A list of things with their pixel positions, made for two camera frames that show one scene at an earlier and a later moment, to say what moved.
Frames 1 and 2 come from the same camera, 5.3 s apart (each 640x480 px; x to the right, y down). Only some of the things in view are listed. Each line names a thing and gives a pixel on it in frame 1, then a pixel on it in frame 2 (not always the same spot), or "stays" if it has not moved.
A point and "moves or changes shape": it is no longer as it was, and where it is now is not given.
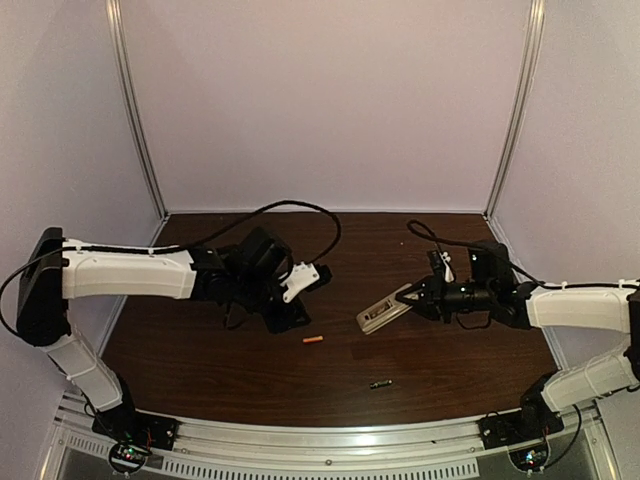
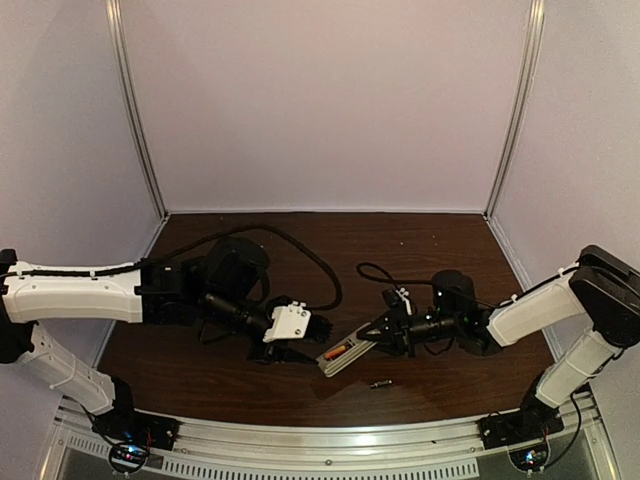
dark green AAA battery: x=380 y=383 stays
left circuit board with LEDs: x=127 y=458 stays
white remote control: x=382 y=313 → x=355 y=348
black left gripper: x=286 y=321 → x=278 y=354
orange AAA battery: x=312 y=340 moves or changes shape
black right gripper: x=432 y=305 → x=397 y=335
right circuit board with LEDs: x=529 y=460 stays
